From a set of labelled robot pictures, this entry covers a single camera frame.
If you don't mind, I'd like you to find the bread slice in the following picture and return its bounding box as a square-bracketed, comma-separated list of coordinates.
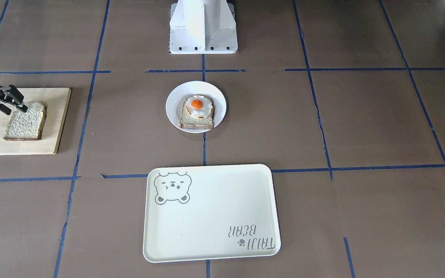
[178, 95, 215, 129]
[3, 102, 47, 141]

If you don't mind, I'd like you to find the white round plate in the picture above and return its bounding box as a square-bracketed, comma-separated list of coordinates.
[165, 81, 227, 133]

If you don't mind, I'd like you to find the wooden cutting board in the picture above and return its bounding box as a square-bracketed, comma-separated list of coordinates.
[0, 88, 72, 155]

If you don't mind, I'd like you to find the fried egg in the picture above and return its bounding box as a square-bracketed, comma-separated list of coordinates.
[184, 95, 214, 120]

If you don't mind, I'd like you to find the cream bear serving tray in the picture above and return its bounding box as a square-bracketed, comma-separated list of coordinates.
[143, 164, 281, 263]

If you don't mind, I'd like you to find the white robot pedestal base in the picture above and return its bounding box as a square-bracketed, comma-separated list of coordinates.
[169, 0, 238, 54]

